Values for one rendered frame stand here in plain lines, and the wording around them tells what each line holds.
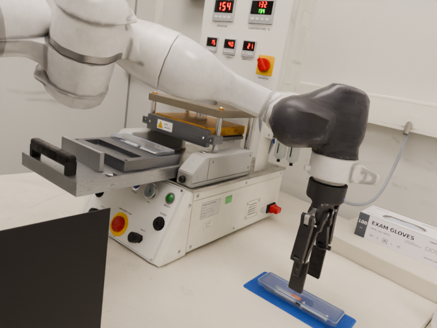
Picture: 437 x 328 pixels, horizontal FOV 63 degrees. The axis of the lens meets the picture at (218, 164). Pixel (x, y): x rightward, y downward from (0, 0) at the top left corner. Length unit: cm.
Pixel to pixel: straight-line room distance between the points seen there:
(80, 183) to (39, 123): 163
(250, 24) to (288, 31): 13
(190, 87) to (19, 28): 28
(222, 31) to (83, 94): 65
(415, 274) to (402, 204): 37
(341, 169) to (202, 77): 30
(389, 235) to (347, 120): 54
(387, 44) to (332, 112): 75
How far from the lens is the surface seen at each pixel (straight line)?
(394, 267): 107
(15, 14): 64
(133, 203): 94
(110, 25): 60
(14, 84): 225
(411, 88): 134
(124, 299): 77
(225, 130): 99
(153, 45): 65
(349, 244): 110
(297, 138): 65
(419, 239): 112
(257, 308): 80
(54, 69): 64
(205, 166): 86
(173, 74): 64
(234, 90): 75
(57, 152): 76
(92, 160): 79
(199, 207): 89
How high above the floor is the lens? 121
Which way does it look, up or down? 15 degrees down
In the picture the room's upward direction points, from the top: 9 degrees clockwise
